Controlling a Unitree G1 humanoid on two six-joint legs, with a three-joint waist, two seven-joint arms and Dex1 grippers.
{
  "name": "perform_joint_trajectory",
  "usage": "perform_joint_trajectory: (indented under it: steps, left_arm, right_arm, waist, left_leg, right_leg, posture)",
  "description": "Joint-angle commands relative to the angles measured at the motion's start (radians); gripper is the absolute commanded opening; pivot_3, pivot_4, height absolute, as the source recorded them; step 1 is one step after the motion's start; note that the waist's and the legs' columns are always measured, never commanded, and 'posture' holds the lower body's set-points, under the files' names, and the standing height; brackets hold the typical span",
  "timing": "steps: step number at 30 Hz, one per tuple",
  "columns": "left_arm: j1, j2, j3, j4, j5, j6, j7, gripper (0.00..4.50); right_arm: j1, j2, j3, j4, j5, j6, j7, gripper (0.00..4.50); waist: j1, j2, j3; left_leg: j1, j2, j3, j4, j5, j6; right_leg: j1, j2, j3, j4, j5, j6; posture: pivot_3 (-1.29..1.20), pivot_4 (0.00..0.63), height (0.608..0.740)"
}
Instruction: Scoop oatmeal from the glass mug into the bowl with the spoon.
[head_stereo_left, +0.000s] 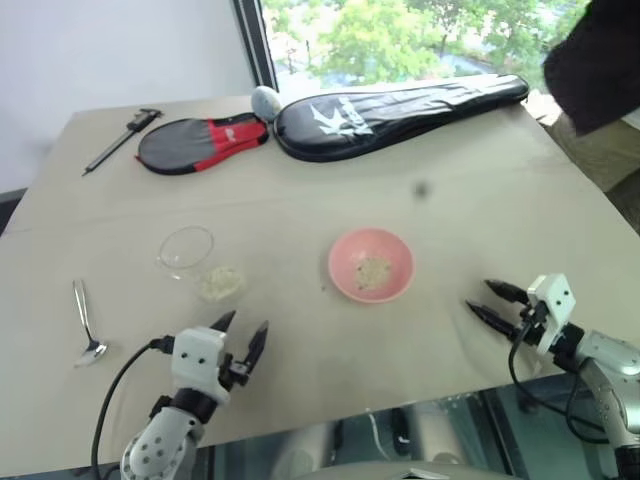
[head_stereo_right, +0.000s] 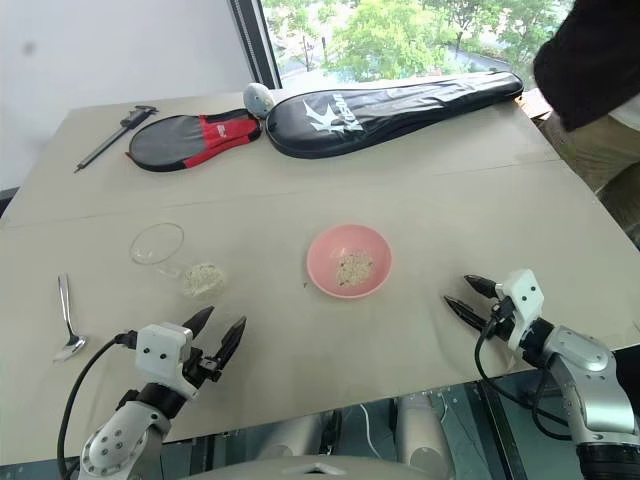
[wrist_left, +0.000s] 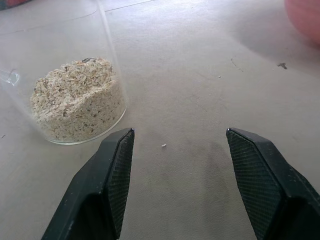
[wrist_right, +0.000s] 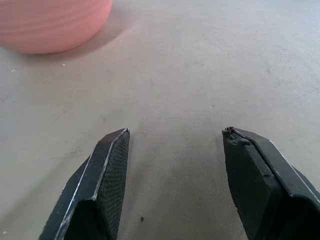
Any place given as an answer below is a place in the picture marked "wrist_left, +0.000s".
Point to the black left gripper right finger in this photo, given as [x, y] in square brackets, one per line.
[275, 190]

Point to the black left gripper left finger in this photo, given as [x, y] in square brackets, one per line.
[95, 190]

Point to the oat flakes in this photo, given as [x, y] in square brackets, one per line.
[75, 100]

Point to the clear glass beaker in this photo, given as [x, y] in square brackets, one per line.
[62, 30]

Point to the pink round object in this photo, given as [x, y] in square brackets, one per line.
[307, 17]

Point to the red and black paddle case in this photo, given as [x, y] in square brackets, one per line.
[12, 2]

